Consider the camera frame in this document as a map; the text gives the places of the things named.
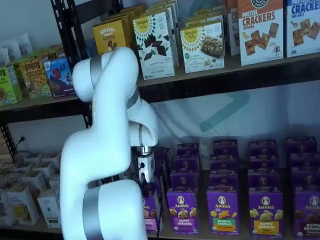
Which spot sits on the blue pretzel crackers box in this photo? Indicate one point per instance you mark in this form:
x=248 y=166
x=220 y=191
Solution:
x=303 y=30

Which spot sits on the purple box yellow patch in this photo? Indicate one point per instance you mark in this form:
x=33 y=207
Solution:
x=265 y=215

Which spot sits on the white snack box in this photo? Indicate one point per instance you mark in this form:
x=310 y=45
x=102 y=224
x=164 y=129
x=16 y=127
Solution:
x=22 y=205
x=6 y=210
x=43 y=167
x=33 y=178
x=50 y=210

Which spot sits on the green Bobo's box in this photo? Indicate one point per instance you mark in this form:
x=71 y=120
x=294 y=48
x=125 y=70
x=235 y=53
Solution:
x=12 y=71
x=7 y=85

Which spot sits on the purple box pink patch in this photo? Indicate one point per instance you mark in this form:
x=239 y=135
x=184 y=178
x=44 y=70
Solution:
x=151 y=222

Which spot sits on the purple Annie's snack box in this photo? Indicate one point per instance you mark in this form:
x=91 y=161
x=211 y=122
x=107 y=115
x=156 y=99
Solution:
x=306 y=180
x=162 y=160
x=188 y=149
x=185 y=181
x=301 y=145
x=224 y=163
x=157 y=182
x=263 y=163
x=186 y=163
x=263 y=147
x=303 y=161
x=263 y=181
x=225 y=147
x=223 y=181

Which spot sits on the purple box brown patch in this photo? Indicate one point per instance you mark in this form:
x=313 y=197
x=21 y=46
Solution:
x=307 y=217

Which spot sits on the wooden shelf board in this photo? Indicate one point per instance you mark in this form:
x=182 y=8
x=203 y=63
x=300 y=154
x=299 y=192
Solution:
x=30 y=228
x=203 y=236
x=30 y=101
x=232 y=63

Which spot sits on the orange Bobo's box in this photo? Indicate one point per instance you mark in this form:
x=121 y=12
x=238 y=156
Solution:
x=33 y=77
x=52 y=55

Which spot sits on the white Simple Mills box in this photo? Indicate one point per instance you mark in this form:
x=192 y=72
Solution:
x=155 y=50

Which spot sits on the white paper bag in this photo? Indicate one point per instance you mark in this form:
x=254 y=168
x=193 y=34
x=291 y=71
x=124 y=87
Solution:
x=3 y=56
x=23 y=43
x=13 y=50

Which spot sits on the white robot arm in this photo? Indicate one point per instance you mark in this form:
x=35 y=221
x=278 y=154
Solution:
x=100 y=150

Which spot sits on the Simple Mills bar box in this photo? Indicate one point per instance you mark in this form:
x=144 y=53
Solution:
x=205 y=17
x=202 y=50

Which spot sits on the black metal shelf rack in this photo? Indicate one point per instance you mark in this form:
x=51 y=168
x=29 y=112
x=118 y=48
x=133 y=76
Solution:
x=225 y=85
x=37 y=111

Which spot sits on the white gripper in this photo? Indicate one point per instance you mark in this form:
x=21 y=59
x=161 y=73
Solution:
x=147 y=167

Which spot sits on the blue Z Bar box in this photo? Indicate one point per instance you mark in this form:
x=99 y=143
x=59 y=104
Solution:
x=58 y=77

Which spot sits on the purple box green patch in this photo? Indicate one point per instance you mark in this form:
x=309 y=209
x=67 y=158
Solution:
x=222 y=212

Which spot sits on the purple box violet patch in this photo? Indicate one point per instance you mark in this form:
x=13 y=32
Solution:
x=183 y=212

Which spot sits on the Simple Mills dark cracker box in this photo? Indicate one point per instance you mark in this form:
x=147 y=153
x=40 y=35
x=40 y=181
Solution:
x=162 y=6

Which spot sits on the yellow Revival box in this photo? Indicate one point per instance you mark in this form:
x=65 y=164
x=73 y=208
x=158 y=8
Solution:
x=130 y=17
x=107 y=35

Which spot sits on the orange pretzel crackers box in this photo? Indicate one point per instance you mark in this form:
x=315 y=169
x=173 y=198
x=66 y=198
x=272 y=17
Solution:
x=260 y=37
x=232 y=30

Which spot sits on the black wall plug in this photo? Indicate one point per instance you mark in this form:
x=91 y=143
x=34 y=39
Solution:
x=21 y=139

